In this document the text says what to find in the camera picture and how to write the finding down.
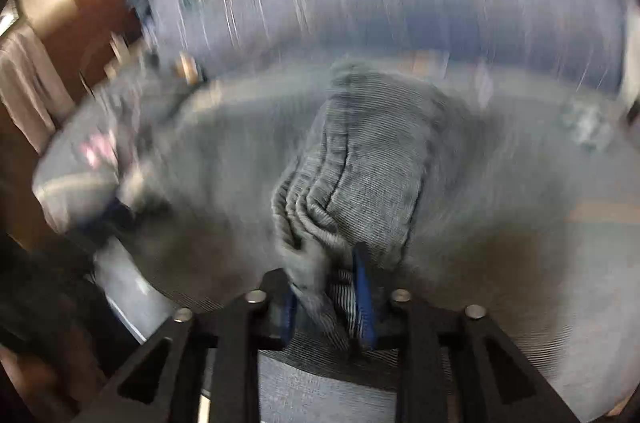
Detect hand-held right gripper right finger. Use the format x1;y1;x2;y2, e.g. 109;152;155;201
349;242;583;423

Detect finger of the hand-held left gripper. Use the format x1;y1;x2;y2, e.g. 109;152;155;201
75;198;143;251

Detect brown headboard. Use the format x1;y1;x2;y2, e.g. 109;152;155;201
15;0;153;154

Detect grey denim pants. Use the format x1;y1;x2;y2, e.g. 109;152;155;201
117;60;633;386

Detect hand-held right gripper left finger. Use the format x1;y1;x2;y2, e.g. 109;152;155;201
75;268;301;423

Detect pale hanging cloth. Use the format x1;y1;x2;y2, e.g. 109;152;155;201
0;25;76;154

